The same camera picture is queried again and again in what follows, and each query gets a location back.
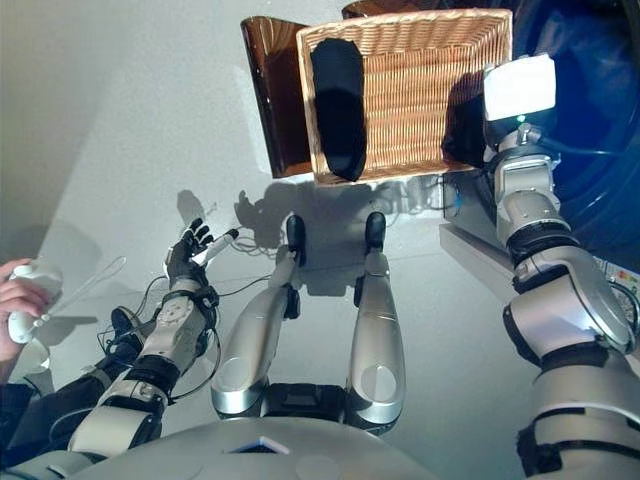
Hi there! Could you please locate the white handheld controller with strap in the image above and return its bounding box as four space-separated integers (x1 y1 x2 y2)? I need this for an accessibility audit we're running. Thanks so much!
7 255 127 346

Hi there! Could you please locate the blue white info sticker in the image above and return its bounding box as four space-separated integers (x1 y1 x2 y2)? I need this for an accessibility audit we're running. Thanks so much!
602 258 640 306

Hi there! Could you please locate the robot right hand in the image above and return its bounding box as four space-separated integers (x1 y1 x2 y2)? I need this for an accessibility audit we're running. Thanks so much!
482 53 557 151

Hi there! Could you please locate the wicker laundry basket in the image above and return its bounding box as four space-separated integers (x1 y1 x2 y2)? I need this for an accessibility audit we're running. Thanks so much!
295 8 514 189

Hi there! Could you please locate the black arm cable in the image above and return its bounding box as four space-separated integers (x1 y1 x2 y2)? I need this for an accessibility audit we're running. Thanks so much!
47 277 274 446
537 134 621 157

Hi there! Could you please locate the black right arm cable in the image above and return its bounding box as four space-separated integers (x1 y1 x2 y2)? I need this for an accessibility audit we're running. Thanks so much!
537 134 621 157

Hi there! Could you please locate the rolled black garment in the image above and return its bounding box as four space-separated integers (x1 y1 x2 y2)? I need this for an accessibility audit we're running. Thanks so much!
309 38 367 182

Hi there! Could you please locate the black garment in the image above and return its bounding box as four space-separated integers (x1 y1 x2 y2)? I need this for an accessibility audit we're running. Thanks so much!
309 38 367 182
441 74 490 169

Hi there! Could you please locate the black sneaker white logo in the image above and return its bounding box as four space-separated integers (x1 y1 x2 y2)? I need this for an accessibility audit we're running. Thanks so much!
109 307 147 354

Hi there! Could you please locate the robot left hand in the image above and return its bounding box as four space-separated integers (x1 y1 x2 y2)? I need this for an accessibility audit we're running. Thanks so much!
167 217 240 290

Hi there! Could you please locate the person bare hand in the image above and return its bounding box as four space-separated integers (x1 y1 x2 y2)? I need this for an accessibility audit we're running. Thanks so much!
0 258 49 362

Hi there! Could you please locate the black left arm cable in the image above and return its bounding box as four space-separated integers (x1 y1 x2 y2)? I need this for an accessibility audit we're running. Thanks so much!
47 277 274 446

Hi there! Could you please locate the grey front-load washing machine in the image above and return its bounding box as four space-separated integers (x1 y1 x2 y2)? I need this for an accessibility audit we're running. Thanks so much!
442 0 640 264

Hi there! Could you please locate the robot right leg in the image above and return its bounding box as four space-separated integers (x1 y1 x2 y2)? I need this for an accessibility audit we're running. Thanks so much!
344 212 406 435

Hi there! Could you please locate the grey robot torso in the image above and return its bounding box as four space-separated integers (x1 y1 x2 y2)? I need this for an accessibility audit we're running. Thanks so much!
4 382 441 480

